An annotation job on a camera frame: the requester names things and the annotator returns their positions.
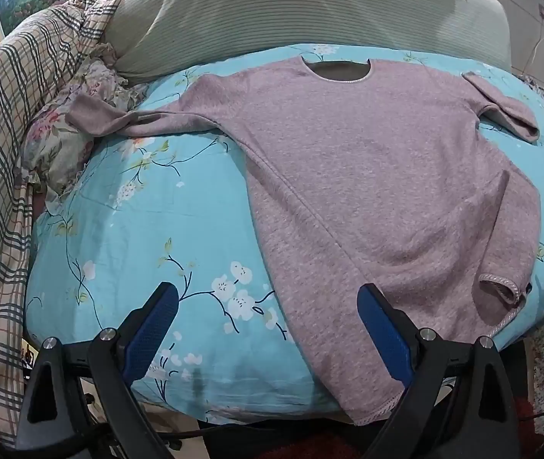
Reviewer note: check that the blue floral bed sheet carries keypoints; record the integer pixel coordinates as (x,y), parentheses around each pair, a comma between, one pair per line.
(157,210)

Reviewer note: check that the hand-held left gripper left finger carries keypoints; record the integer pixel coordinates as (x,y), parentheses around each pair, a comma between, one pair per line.
(150,334)

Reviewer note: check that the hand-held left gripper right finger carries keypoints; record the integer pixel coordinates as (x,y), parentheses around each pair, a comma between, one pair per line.
(384,334)

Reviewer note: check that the pink knit sweater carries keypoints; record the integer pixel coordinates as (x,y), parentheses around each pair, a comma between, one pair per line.
(372,177)

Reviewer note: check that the floral ruffled cloth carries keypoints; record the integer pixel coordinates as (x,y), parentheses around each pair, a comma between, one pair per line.
(56,153)

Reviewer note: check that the red cloth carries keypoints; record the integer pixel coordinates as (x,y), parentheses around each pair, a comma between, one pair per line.
(528,416)

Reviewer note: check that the green striped pillow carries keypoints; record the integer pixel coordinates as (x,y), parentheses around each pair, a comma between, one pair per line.
(276,9)

